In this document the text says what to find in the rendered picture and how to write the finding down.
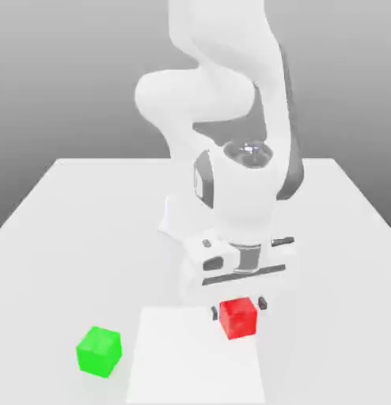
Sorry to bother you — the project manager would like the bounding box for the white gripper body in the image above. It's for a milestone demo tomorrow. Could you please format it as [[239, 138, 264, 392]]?
[[199, 263, 289, 300]]

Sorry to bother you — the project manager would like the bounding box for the small red cube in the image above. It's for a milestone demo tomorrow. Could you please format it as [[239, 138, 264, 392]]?
[[218, 296, 259, 341]]

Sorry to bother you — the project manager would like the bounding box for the small green cube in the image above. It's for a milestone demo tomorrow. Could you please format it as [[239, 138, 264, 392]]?
[[75, 325, 123, 380]]

